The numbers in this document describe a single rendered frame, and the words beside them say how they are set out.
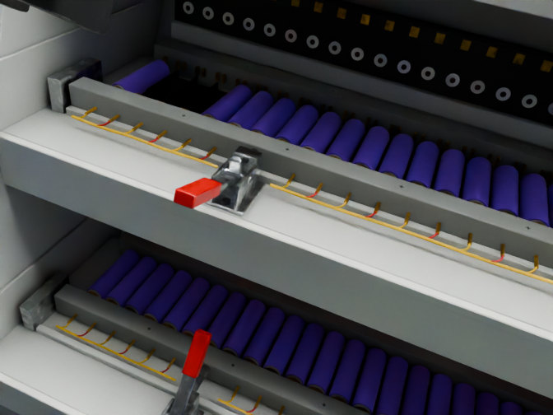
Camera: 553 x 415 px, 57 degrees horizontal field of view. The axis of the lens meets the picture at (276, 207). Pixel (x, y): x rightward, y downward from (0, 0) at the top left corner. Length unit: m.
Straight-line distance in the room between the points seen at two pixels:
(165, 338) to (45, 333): 0.11
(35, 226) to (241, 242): 0.22
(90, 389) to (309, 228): 0.24
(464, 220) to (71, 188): 0.27
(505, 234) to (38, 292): 0.39
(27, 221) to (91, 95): 0.13
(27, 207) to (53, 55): 0.13
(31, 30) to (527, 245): 0.37
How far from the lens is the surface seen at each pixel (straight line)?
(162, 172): 0.36
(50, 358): 0.50
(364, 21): 0.45
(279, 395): 0.44
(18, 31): 0.42
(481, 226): 0.35
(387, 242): 0.33
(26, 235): 0.48
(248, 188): 0.33
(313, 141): 0.38
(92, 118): 0.42
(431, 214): 0.34
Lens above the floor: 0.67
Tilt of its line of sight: 17 degrees down
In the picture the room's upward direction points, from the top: 16 degrees clockwise
